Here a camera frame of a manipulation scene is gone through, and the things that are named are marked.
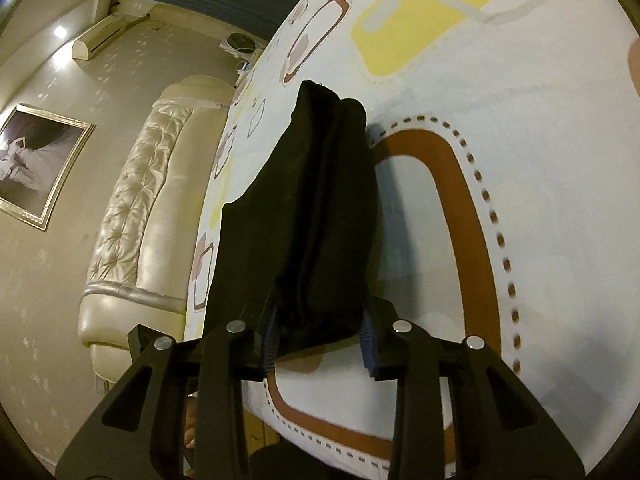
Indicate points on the white wall air conditioner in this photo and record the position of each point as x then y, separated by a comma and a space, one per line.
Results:
98, 36

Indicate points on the white patterned bed sheet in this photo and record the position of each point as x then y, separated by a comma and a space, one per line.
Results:
505, 135

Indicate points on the black pants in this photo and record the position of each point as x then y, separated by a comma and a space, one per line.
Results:
294, 247

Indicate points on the gold framed wall picture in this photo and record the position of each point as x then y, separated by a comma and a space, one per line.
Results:
38, 150

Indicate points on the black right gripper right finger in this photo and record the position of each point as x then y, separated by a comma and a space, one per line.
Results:
501, 431

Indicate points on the cream tufted leather headboard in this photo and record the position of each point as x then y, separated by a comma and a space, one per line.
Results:
141, 264

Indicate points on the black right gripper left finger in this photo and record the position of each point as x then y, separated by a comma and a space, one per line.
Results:
137, 431

